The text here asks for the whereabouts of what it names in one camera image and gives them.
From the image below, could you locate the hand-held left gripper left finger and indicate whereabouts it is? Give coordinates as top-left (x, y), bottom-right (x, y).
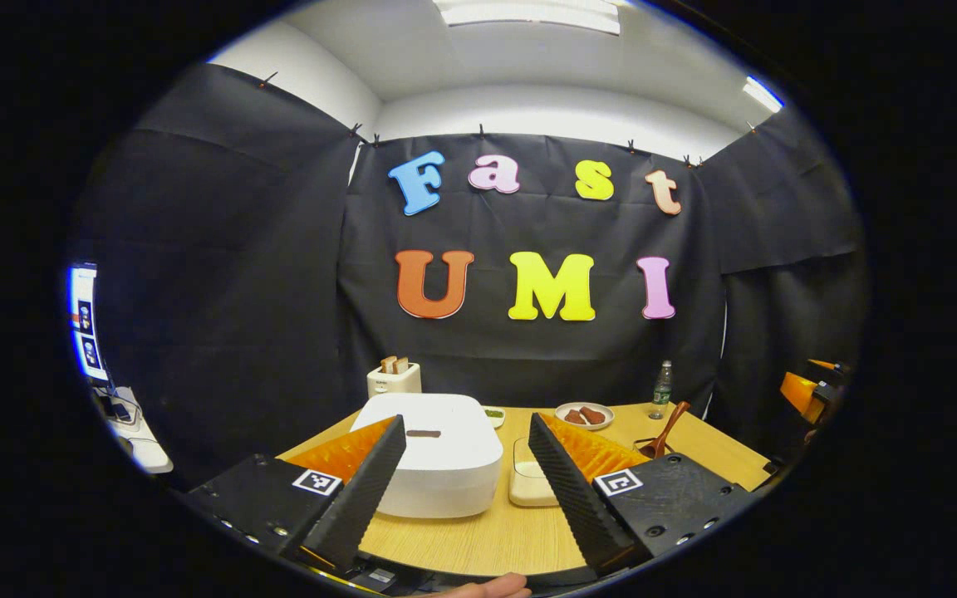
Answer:
top-left (188, 414), bottom-right (407, 574)

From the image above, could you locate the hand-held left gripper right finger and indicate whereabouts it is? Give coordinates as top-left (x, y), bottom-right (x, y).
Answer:
top-left (527, 411), bottom-right (766, 578)

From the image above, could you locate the clear container of rice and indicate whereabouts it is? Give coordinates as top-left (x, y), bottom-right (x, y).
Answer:
top-left (508, 436), bottom-right (562, 508)

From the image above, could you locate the white rice cooker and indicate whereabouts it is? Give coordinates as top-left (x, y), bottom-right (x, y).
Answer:
top-left (350, 393), bottom-right (504, 520)

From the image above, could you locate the brown wooden spoon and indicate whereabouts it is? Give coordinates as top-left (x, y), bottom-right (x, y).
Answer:
top-left (639, 401), bottom-right (692, 459)

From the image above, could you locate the white round plate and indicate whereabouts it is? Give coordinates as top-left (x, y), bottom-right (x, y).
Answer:
top-left (554, 402), bottom-right (615, 431)

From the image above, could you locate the white toaster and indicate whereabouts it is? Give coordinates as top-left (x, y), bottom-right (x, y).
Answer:
top-left (366, 361), bottom-right (423, 398)

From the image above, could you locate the clear plastic water bottle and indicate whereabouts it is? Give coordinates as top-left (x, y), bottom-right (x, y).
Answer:
top-left (650, 360), bottom-right (674, 420)

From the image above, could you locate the white side desk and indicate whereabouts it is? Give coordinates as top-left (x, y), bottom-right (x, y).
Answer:
top-left (95, 384), bottom-right (174, 474)

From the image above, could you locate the black backdrop cloth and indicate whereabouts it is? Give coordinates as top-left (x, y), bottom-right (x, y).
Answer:
top-left (67, 62), bottom-right (870, 487)

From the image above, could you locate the small ceiling light panel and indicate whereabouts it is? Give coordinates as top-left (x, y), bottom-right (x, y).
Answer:
top-left (743, 75), bottom-right (785, 113)

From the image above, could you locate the computer monitor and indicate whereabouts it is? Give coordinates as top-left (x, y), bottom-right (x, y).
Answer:
top-left (69, 264), bottom-right (110, 383)

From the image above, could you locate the large ceiling light panel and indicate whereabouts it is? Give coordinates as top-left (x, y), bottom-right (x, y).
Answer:
top-left (433, 0), bottom-right (622, 36)

